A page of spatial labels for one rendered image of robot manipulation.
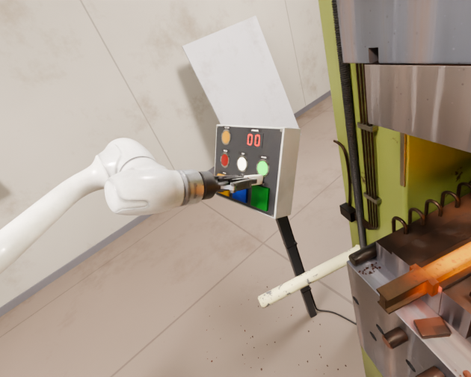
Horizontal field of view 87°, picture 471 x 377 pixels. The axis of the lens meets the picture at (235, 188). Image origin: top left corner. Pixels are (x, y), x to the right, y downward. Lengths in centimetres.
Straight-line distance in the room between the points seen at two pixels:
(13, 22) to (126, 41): 85
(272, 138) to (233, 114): 227
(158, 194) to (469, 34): 51
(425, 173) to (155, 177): 64
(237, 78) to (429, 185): 262
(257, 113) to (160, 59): 123
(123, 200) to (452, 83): 53
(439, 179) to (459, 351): 39
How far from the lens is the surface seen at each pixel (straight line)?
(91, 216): 311
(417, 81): 40
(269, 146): 78
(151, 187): 55
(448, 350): 62
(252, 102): 318
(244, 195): 86
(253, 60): 332
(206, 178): 63
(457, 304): 58
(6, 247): 63
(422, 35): 38
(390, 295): 54
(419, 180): 75
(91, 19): 300
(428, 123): 41
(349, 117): 74
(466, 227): 70
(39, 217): 66
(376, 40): 43
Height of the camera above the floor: 147
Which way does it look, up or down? 31 degrees down
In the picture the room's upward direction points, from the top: 23 degrees counter-clockwise
